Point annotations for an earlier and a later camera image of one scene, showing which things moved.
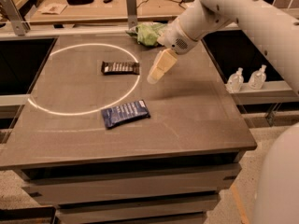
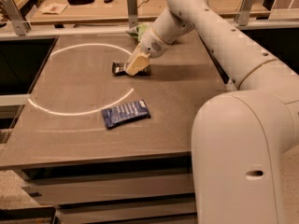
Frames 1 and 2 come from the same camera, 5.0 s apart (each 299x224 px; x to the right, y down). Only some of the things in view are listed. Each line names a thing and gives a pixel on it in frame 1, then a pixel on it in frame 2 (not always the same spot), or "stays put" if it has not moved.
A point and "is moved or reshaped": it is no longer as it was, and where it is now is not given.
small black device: (107, 0) stays put
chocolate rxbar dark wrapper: (121, 67) is moved or reshaped
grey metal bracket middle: (131, 7) stays put
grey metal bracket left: (21, 26) stays put
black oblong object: (74, 1) stays put
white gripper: (176, 37) -> (150, 46)
